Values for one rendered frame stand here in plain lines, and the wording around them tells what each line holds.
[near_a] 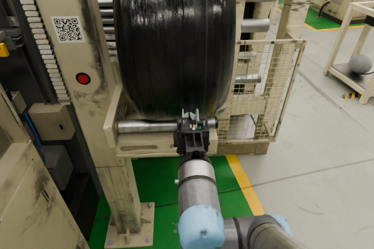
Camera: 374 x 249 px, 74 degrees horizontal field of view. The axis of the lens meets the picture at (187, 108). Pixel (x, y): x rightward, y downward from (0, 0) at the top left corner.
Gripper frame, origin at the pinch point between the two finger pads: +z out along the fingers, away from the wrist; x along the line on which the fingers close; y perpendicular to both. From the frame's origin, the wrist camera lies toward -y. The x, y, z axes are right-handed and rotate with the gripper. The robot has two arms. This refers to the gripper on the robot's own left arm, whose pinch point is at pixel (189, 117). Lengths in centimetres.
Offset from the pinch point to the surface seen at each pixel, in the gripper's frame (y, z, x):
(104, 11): 13, 57, 32
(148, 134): -16.3, 11.6, 13.7
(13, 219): -24, -14, 51
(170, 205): -102, 37, 9
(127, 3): 29.7, 3.0, 13.2
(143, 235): -101, 18, 25
